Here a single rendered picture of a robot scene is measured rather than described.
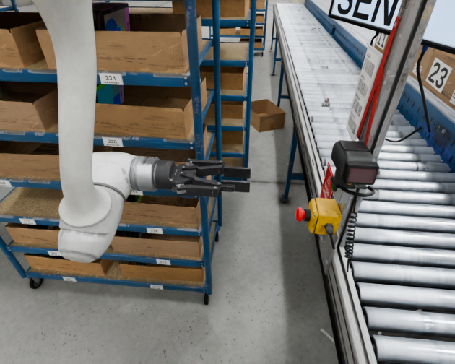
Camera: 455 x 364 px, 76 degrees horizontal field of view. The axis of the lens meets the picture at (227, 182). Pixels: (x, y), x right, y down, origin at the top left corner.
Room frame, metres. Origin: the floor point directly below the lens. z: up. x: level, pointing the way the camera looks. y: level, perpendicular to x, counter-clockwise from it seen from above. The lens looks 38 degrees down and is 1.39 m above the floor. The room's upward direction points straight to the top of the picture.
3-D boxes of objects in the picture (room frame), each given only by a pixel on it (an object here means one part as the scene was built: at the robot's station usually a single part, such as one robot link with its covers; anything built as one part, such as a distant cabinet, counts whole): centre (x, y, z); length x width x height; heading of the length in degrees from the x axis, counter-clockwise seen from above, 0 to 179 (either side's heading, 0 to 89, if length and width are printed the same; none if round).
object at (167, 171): (0.60, 0.13, 0.95); 0.09 x 0.08 x 0.08; 85
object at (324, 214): (0.53, -0.25, 0.84); 0.15 x 0.09 x 0.07; 174
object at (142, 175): (0.61, 0.20, 0.95); 0.09 x 0.06 x 0.09; 175
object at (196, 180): (0.57, 0.07, 0.95); 0.11 x 0.01 x 0.04; 68
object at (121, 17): (1.00, 0.39, 1.21); 0.19 x 0.13 x 0.14; 174
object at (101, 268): (1.03, 0.79, 0.19); 0.40 x 0.30 x 0.10; 83
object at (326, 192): (0.63, -0.29, 0.85); 0.16 x 0.01 x 0.13; 174
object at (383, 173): (0.90, -0.62, 0.72); 0.52 x 0.05 x 0.05; 84
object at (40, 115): (1.03, 0.78, 0.99); 0.40 x 0.30 x 0.10; 82
